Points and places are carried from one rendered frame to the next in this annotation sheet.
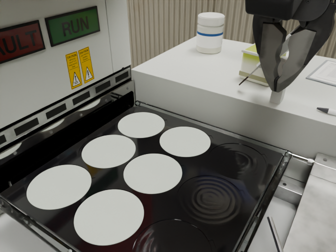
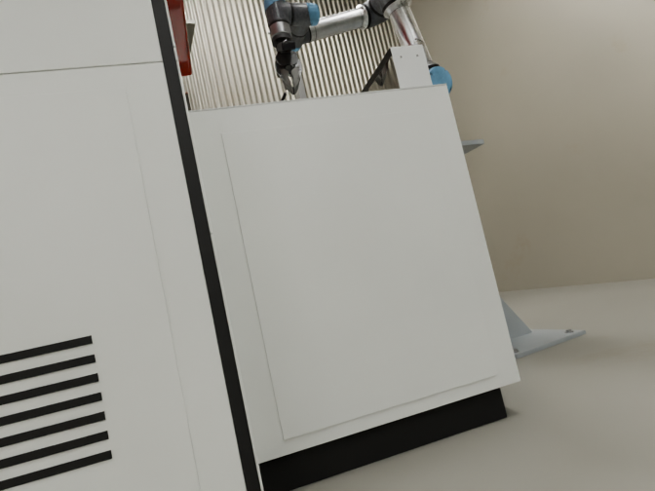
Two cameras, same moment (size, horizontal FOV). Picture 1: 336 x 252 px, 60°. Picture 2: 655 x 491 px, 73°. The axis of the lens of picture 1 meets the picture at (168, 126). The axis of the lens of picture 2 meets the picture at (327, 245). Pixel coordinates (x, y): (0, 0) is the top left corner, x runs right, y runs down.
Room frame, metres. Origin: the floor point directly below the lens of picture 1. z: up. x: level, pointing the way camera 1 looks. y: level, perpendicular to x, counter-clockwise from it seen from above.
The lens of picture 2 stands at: (-0.62, 0.94, 0.40)
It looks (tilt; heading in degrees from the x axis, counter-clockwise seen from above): 5 degrees up; 312
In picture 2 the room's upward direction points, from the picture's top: 12 degrees counter-clockwise
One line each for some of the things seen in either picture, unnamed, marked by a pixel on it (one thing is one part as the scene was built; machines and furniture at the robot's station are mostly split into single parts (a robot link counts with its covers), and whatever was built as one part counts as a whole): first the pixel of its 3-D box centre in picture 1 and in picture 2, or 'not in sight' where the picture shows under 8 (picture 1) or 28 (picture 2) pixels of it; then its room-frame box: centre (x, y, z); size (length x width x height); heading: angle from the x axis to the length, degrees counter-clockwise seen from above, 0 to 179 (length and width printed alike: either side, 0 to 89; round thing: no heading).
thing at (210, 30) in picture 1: (209, 33); not in sight; (0.80, -0.11, 1.01); 0.07 x 0.07 x 0.10
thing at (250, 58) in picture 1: (262, 63); not in sight; (0.61, -0.21, 1.00); 0.07 x 0.07 x 0.07; 48
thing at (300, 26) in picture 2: not in sight; (301, 17); (0.34, -0.26, 1.37); 0.11 x 0.11 x 0.08; 61
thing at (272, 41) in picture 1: (276, 53); (287, 85); (0.39, -0.15, 1.10); 0.06 x 0.03 x 0.09; 143
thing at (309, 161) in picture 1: (301, 158); not in sight; (0.41, -0.25, 0.89); 0.05 x 0.01 x 0.01; 57
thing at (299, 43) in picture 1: (299, 58); (295, 84); (0.37, -0.17, 1.10); 0.06 x 0.03 x 0.09; 143
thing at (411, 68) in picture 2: not in sight; (376, 114); (0.12, -0.24, 0.89); 0.55 x 0.09 x 0.14; 147
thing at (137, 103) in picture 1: (203, 125); not in sight; (0.52, -0.08, 0.90); 0.37 x 0.01 x 0.01; 57
